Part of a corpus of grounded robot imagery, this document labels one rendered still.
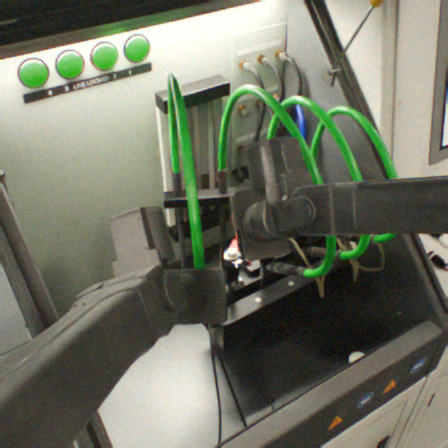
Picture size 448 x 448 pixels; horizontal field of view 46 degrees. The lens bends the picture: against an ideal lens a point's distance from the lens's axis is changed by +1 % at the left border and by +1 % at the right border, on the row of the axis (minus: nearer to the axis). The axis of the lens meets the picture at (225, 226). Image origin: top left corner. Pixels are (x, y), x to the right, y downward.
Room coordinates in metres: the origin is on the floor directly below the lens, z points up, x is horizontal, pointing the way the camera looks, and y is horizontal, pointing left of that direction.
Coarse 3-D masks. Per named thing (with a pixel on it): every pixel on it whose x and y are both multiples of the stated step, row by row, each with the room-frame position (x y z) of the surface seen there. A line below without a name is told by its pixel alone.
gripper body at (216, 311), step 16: (176, 272) 0.44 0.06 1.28; (192, 272) 0.44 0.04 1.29; (208, 272) 0.44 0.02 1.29; (224, 272) 0.43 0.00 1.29; (192, 288) 0.39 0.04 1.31; (208, 288) 0.42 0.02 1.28; (224, 288) 0.42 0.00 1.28; (192, 304) 0.37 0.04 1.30; (208, 304) 0.41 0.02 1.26; (224, 304) 0.40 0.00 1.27; (192, 320) 0.40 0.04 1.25; (208, 320) 0.39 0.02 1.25; (224, 320) 0.39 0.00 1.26
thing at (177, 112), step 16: (176, 80) 0.68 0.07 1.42; (176, 96) 0.64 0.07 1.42; (176, 112) 0.61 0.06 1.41; (176, 128) 0.82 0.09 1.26; (176, 144) 0.82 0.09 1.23; (176, 160) 0.82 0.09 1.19; (192, 160) 0.55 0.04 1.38; (176, 176) 0.82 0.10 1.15; (192, 176) 0.53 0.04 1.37; (192, 192) 0.51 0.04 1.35; (192, 208) 0.50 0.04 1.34; (192, 224) 0.49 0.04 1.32; (192, 240) 0.48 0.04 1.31
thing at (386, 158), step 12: (336, 108) 0.81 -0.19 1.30; (348, 108) 0.79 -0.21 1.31; (360, 120) 0.76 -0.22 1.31; (372, 132) 0.74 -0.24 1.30; (312, 144) 0.85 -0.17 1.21; (384, 144) 0.72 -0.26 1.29; (312, 156) 0.85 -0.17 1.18; (384, 156) 0.71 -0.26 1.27; (348, 240) 0.74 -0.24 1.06; (372, 240) 0.69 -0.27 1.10; (384, 240) 0.67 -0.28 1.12
